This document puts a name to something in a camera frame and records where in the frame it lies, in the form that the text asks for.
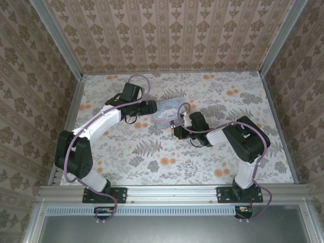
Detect pastel cartoon tin box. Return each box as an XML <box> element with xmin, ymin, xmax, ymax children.
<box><xmin>152</xmin><ymin>97</ymin><xmax>187</xmax><ymax>130</ymax></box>

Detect aluminium mounting beam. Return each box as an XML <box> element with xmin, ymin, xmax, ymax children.
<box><xmin>37</xmin><ymin>184</ymin><xmax>312</xmax><ymax>206</ymax></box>

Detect grey metal sheet panel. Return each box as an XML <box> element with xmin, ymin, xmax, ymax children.
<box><xmin>24</xmin><ymin>199</ymin><xmax>320</xmax><ymax>243</ymax></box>

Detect black controller board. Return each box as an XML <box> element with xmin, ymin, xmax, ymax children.
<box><xmin>234</xmin><ymin>205</ymin><xmax>254</xmax><ymax>219</ymax></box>
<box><xmin>94</xmin><ymin>206</ymin><xmax>115</xmax><ymax>220</ymax></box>

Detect thin black cable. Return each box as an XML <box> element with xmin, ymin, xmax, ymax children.
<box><xmin>123</xmin><ymin>113</ymin><xmax>139</xmax><ymax>125</ymax></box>
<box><xmin>189</xmin><ymin>137</ymin><xmax>205</xmax><ymax>149</ymax></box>

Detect aluminium frame side rail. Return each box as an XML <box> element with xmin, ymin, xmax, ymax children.
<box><xmin>49</xmin><ymin>75</ymin><xmax>87</xmax><ymax>187</ymax></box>
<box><xmin>260</xmin><ymin>72</ymin><xmax>298</xmax><ymax>184</ymax></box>

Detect grey slotted cable duct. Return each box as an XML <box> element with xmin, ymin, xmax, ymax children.
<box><xmin>47</xmin><ymin>205</ymin><xmax>254</xmax><ymax>216</ymax></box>

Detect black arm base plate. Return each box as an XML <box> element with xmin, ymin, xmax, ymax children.
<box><xmin>82</xmin><ymin>186</ymin><xmax>127</xmax><ymax>204</ymax></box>
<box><xmin>216</xmin><ymin>186</ymin><xmax>264</xmax><ymax>204</ymax></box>

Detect aluminium frame post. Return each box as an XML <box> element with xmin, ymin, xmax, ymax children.
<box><xmin>31</xmin><ymin>0</ymin><xmax>84</xmax><ymax>77</ymax></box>
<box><xmin>260</xmin><ymin>0</ymin><xmax>309</xmax><ymax>76</ymax></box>

